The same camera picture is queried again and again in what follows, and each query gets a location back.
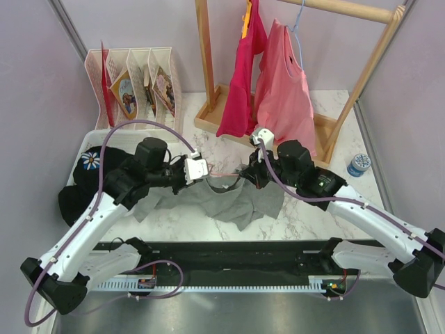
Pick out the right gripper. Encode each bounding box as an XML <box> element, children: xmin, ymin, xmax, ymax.
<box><xmin>240</xmin><ymin>145</ymin><xmax>300</xmax><ymax>189</ymax></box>

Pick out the grey t-shirt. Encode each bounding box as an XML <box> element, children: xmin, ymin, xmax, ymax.
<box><xmin>133</xmin><ymin>176</ymin><xmax>284</xmax><ymax>231</ymax></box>

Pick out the pink wire hanger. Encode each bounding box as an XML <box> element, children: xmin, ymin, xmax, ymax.
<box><xmin>209</xmin><ymin>164</ymin><xmax>239</xmax><ymax>177</ymax></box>

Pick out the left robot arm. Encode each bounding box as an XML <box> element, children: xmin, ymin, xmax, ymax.
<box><xmin>20</xmin><ymin>137</ymin><xmax>191</xmax><ymax>315</ymax></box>

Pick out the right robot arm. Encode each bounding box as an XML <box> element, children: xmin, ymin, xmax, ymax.
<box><xmin>241</xmin><ymin>136</ymin><xmax>444</xmax><ymax>299</ymax></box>

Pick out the magenta t-shirt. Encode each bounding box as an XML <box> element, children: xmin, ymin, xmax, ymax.
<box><xmin>216</xmin><ymin>1</ymin><xmax>267</xmax><ymax>138</ymax></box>

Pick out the pink t-shirt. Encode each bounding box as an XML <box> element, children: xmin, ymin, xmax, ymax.
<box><xmin>254</xmin><ymin>19</ymin><xmax>316</xmax><ymax>157</ymax></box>

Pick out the orange hanger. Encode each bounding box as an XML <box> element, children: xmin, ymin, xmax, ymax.
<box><xmin>241</xmin><ymin>0</ymin><xmax>252</xmax><ymax>39</ymax></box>

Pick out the white laundry basket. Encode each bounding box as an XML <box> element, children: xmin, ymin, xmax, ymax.
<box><xmin>67</xmin><ymin>129</ymin><xmax>156</xmax><ymax>185</ymax></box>

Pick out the wooden clothes rack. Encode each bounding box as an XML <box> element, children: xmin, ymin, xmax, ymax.
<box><xmin>194</xmin><ymin>0</ymin><xmax>405</xmax><ymax>168</ymax></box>

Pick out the children's book pink cover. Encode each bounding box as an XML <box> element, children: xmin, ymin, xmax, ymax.
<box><xmin>153</xmin><ymin>67</ymin><xmax>175</xmax><ymax>116</ymax></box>

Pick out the thin dark book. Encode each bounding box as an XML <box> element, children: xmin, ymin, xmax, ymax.
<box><xmin>143</xmin><ymin>66</ymin><xmax>156</xmax><ymax>109</ymax></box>

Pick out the children's book yellow cover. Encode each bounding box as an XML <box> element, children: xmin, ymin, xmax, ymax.
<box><xmin>111</xmin><ymin>68</ymin><xmax>138</xmax><ymax>120</ymax></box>

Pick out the red folder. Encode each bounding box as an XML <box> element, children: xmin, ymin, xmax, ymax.
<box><xmin>101</xmin><ymin>41</ymin><xmax>115</xmax><ymax>128</ymax></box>

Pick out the white magazine file rack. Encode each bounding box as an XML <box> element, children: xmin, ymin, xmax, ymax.
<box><xmin>84</xmin><ymin>47</ymin><xmax>183</xmax><ymax>133</ymax></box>

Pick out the blue white round container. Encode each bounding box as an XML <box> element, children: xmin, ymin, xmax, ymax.
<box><xmin>347</xmin><ymin>154</ymin><xmax>371</xmax><ymax>177</ymax></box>

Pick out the black clothing with daisy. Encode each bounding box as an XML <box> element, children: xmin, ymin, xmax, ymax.
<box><xmin>58</xmin><ymin>146</ymin><xmax>133</xmax><ymax>227</ymax></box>

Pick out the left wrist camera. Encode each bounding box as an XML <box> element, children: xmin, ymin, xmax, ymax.
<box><xmin>184</xmin><ymin>151</ymin><xmax>209</xmax><ymax>184</ymax></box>

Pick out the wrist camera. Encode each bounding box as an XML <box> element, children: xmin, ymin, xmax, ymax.
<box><xmin>250</xmin><ymin>127</ymin><xmax>275</xmax><ymax>150</ymax></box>
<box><xmin>184</xmin><ymin>151</ymin><xmax>209</xmax><ymax>184</ymax></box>

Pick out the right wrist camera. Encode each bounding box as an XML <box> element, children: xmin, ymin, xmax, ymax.
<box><xmin>250</xmin><ymin>127</ymin><xmax>275</xmax><ymax>150</ymax></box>

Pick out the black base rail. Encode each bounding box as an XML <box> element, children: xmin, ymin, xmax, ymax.
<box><xmin>111</xmin><ymin>239</ymin><xmax>362</xmax><ymax>289</ymax></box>

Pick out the white cable duct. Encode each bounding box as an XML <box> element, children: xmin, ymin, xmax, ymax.
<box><xmin>93</xmin><ymin>276</ymin><xmax>326</xmax><ymax>294</ymax></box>

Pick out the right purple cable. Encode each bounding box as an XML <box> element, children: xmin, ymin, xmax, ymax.
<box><xmin>257</xmin><ymin>141</ymin><xmax>445</xmax><ymax>303</ymax></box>

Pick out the purple cable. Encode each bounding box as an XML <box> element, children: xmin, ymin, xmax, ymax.
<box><xmin>24</xmin><ymin>120</ymin><xmax>199</xmax><ymax>328</ymax></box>
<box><xmin>257</xmin><ymin>141</ymin><xmax>445</xmax><ymax>303</ymax></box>

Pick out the blue wire hanger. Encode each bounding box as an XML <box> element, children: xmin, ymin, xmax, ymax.
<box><xmin>287</xmin><ymin>0</ymin><xmax>305</xmax><ymax>70</ymax></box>

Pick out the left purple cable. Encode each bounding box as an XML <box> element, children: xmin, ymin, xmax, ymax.
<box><xmin>24</xmin><ymin>120</ymin><xmax>199</xmax><ymax>328</ymax></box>

